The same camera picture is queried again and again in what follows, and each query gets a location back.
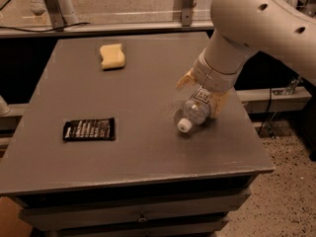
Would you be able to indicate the white pipe at left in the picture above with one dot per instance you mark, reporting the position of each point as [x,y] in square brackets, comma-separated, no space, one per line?
[4,107]

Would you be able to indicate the black snack packet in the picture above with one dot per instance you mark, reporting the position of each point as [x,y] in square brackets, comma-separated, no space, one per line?
[97,129]

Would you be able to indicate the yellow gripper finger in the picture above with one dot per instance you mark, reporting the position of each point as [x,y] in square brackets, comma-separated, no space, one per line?
[187,79]
[217,101]

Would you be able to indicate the drawer knob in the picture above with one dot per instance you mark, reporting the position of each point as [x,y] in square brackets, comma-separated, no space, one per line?
[142,219]

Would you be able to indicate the metal bracket post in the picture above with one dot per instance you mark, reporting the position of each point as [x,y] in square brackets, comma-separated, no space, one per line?
[187,12]
[55,14]

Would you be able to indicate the metal bracket post centre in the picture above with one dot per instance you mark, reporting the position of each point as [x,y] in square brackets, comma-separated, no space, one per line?
[187,12]

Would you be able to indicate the yellow sponge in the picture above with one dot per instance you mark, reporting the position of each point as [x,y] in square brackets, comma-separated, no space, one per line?
[112,56]

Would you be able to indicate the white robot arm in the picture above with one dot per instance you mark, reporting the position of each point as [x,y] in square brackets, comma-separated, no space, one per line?
[241,29]

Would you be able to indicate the clear blue plastic bottle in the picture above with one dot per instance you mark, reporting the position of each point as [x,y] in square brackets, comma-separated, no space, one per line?
[196,110]

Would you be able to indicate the metal bracket post left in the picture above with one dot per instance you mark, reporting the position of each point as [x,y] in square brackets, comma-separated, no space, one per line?
[55,14]

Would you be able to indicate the grey drawer cabinet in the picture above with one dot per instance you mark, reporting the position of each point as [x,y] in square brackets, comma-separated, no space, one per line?
[184,183]

